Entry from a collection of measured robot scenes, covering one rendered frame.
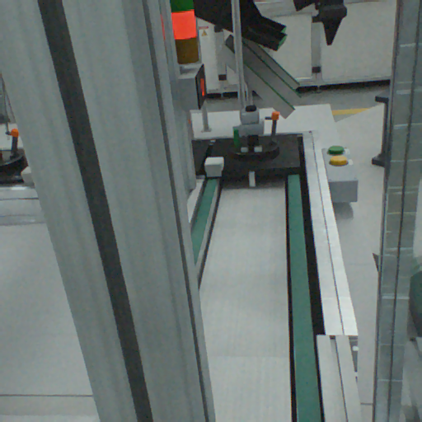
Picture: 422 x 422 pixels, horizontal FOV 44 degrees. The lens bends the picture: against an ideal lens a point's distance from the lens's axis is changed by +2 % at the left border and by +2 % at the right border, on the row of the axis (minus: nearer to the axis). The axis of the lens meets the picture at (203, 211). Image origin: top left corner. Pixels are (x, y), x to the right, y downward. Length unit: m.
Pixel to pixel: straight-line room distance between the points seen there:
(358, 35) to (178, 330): 5.23
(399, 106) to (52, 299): 0.83
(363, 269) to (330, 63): 4.47
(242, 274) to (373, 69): 4.66
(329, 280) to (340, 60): 4.67
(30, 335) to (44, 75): 0.86
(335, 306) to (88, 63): 0.69
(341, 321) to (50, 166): 0.65
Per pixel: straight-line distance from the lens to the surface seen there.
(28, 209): 1.47
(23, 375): 0.99
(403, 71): 0.50
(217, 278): 0.99
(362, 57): 5.50
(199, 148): 1.48
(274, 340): 0.85
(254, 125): 1.37
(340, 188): 1.26
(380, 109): 2.08
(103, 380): 0.32
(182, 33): 1.13
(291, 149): 1.41
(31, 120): 0.24
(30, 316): 1.11
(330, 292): 0.88
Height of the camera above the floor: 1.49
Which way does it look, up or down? 27 degrees down
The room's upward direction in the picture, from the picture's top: 7 degrees counter-clockwise
